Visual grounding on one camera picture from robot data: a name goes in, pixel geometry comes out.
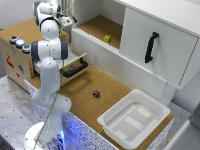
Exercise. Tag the green button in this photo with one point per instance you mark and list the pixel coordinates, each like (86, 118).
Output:
(26, 48)

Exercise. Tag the purple block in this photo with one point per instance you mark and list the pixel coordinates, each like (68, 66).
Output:
(96, 94)

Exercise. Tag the white plastic box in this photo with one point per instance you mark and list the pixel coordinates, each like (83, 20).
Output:
(133, 123)

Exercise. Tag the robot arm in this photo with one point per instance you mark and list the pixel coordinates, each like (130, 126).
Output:
(48, 86)

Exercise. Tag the white sliding door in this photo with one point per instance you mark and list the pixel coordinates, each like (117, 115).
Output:
(173, 53)

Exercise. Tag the yellow block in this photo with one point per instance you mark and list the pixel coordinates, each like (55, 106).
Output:
(107, 38)

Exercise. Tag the red button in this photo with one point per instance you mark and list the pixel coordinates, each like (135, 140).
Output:
(14, 39)

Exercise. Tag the white cabinet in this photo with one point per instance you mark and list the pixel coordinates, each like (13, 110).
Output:
(100, 56)

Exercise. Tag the blue button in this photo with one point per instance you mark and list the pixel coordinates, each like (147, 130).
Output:
(20, 42)

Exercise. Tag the wooden drawer box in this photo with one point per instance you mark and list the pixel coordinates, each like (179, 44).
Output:
(13, 66)

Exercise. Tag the wooden drawer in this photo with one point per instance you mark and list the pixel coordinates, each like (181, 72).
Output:
(80, 59)

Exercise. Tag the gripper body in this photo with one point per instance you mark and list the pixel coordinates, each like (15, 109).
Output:
(66, 21)

